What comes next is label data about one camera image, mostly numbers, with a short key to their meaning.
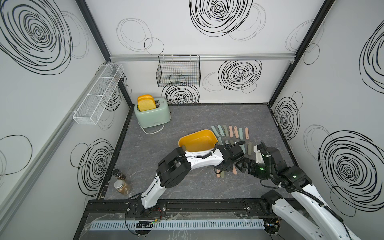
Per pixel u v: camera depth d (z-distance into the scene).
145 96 0.94
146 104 0.94
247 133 1.03
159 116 0.99
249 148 0.60
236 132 1.02
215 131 1.04
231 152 0.68
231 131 1.03
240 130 1.05
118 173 0.75
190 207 0.75
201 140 0.99
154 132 1.02
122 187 0.71
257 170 0.63
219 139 0.99
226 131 1.04
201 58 0.92
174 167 0.53
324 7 0.72
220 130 1.05
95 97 0.77
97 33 0.80
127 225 0.69
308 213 0.47
